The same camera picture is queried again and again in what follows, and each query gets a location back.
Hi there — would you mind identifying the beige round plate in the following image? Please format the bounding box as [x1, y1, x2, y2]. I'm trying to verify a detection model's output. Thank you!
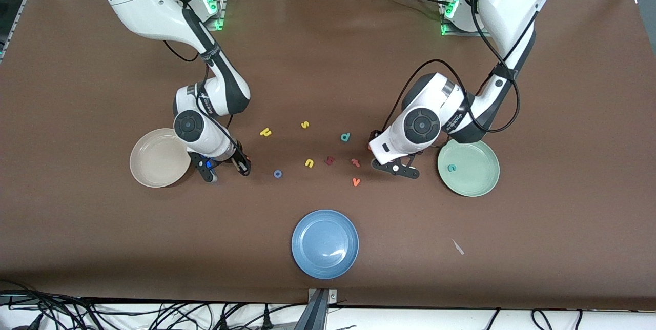
[130, 128, 193, 188]

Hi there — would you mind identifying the light green round plate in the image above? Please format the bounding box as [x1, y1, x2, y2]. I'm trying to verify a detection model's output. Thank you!
[437, 139, 500, 197]

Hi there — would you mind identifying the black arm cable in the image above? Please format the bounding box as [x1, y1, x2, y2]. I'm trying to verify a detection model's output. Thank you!
[163, 0, 244, 156]
[382, 0, 569, 133]

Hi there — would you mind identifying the brown table cover sheet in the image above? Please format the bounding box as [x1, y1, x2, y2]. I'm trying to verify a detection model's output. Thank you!
[0, 0, 656, 311]

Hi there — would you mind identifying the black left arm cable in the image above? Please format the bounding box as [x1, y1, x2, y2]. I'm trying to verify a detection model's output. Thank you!
[382, 0, 569, 133]

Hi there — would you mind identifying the blue round plate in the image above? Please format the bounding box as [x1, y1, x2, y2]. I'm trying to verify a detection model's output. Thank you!
[291, 210, 359, 280]

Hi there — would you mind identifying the dark metal camera pole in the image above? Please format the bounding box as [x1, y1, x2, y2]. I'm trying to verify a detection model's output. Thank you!
[293, 289, 330, 330]

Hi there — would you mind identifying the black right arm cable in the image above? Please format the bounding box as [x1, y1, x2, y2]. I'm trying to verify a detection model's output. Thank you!
[163, 0, 244, 156]

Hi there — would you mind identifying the silver camera mount bracket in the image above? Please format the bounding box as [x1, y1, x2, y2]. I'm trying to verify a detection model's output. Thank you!
[308, 288, 338, 303]

